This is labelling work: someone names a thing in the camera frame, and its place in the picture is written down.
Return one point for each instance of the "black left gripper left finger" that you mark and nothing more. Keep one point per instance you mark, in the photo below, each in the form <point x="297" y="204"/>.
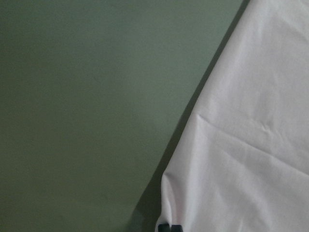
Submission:
<point x="163" y="228"/>

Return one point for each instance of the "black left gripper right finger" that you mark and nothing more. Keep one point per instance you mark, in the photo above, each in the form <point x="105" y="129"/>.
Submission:
<point x="176" y="228"/>

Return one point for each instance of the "pink Snoopy t-shirt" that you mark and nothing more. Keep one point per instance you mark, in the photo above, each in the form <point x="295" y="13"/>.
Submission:
<point x="242" y="162"/>

